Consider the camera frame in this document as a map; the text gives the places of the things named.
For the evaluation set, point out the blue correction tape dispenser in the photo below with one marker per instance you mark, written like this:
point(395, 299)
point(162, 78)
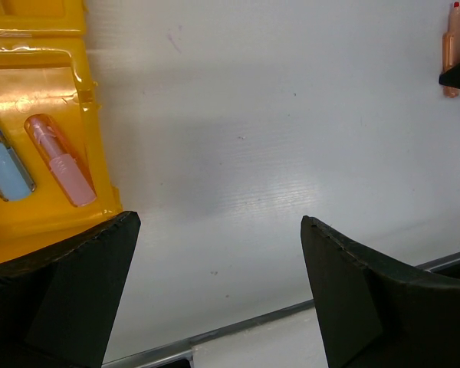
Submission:
point(15, 181)

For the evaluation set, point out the pink correction tape dispenser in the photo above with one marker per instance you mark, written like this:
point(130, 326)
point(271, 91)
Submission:
point(67, 169)

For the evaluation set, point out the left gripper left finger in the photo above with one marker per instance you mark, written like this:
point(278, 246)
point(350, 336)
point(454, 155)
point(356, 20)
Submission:
point(58, 304)

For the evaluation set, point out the orange correction tape dispenser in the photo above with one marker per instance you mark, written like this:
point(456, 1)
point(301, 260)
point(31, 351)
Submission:
point(451, 39)

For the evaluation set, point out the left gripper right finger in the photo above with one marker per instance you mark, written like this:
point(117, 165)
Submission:
point(376, 311)

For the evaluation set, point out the yellow plastic organizer tray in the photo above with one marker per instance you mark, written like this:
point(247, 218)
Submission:
point(44, 73)

